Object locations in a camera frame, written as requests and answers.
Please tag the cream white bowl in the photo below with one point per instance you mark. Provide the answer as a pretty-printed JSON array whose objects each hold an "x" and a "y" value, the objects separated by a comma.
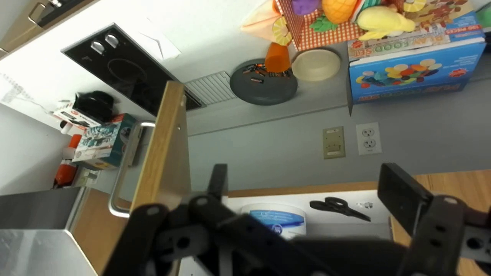
[{"x": 317, "y": 63}]

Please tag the small teal printed box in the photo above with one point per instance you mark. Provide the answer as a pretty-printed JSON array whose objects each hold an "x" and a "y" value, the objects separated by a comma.
[{"x": 102, "y": 142}]

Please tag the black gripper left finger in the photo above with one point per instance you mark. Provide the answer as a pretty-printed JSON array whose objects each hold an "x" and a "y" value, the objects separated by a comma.
[{"x": 148, "y": 234}]

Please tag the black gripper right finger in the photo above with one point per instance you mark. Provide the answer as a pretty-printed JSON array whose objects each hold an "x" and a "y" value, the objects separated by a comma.
[{"x": 435, "y": 230}]

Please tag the large orange toy fruit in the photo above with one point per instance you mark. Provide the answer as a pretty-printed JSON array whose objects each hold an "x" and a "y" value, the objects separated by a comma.
[{"x": 338, "y": 9}]

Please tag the black scissors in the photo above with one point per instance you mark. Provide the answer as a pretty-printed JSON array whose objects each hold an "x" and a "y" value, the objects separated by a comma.
[{"x": 338, "y": 205}]

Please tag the green toy vegetable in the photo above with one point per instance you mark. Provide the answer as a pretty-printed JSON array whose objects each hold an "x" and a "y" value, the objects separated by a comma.
[{"x": 323, "y": 23}]

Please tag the red checkered cardboard basket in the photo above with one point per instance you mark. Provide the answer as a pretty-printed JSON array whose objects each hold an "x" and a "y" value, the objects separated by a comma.
[{"x": 323, "y": 38}]

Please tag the black cooktop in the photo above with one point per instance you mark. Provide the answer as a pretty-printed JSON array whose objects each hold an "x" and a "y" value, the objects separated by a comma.
[{"x": 128, "y": 70}]

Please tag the yellow toy fruit slice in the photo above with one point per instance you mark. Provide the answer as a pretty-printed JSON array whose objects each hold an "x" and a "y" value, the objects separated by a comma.
[{"x": 282, "y": 30}]

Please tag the white tub blue label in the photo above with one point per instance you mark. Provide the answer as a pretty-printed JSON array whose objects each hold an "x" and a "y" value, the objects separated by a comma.
[{"x": 274, "y": 218}]

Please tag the black pot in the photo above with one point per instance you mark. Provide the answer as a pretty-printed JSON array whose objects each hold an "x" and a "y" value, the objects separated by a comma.
[{"x": 95, "y": 106}]

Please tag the dark grey pan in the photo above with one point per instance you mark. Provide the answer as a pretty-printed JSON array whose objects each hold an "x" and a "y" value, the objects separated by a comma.
[{"x": 251, "y": 89}]

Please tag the white red paper packet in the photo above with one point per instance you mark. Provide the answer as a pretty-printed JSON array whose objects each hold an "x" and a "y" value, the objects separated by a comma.
[{"x": 72, "y": 118}]

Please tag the white wall outlet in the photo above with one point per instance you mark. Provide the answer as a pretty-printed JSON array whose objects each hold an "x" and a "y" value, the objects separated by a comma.
[{"x": 369, "y": 138}]

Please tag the orange cloth napkin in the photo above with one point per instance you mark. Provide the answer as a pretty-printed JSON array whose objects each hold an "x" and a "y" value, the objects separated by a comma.
[{"x": 262, "y": 20}]

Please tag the beige switch plate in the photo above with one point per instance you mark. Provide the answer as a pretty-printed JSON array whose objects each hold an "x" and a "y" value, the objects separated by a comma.
[{"x": 334, "y": 142}]

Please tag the purple toy grapes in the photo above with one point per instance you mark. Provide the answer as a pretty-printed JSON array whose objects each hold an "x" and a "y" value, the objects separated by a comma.
[{"x": 306, "y": 6}]

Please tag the white paper sheet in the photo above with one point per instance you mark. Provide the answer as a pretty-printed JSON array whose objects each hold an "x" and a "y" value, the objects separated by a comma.
[{"x": 159, "y": 44}]

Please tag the white ribbed mat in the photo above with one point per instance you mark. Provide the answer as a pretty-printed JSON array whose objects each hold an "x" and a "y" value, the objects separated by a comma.
[{"x": 213, "y": 87}]

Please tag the wooden wall cabinet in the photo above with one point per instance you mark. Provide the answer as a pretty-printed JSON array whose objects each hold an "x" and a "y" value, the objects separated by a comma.
[{"x": 461, "y": 184}]

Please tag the blue toy food box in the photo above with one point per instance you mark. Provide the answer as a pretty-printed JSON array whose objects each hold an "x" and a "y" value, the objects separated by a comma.
[{"x": 417, "y": 76}]

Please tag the wooden cabinet door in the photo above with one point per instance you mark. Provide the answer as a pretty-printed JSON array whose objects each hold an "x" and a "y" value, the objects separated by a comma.
[{"x": 170, "y": 142}]

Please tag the stainless range hood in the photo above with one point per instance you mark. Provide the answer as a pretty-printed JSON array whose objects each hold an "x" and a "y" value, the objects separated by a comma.
[{"x": 36, "y": 230}]

